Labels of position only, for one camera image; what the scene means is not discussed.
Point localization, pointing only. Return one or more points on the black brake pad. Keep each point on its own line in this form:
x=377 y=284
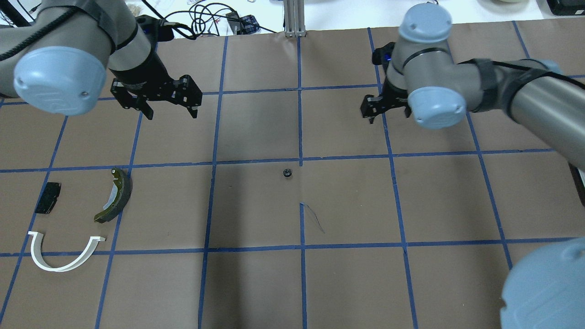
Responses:
x=48 y=198

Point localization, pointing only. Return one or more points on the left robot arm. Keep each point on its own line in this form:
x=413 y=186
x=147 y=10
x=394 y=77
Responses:
x=59 y=63

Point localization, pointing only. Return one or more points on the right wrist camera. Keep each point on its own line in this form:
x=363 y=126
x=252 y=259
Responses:
x=383 y=55

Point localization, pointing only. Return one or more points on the aluminium frame post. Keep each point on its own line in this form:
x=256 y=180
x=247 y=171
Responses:
x=294 y=18

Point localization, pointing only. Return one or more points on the black box with label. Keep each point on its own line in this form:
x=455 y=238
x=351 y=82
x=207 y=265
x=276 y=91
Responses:
x=567 y=7

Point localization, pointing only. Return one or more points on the white curved plastic part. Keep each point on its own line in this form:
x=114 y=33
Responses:
x=77 y=258

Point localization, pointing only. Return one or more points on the green brake shoe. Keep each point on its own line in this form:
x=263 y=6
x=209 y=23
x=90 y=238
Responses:
x=118 y=198

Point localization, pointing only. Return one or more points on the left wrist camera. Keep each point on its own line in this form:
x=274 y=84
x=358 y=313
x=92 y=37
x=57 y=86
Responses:
x=155 y=29

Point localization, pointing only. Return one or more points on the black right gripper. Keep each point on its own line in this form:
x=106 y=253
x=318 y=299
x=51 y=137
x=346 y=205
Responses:
x=394 y=93

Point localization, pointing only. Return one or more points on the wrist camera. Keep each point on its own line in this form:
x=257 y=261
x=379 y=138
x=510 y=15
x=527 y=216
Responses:
x=155 y=29
x=383 y=55

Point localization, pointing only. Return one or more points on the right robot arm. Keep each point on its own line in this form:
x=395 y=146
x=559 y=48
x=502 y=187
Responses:
x=545 y=290

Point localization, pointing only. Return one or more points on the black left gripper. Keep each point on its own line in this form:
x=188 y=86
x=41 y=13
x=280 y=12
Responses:
x=145 y=74

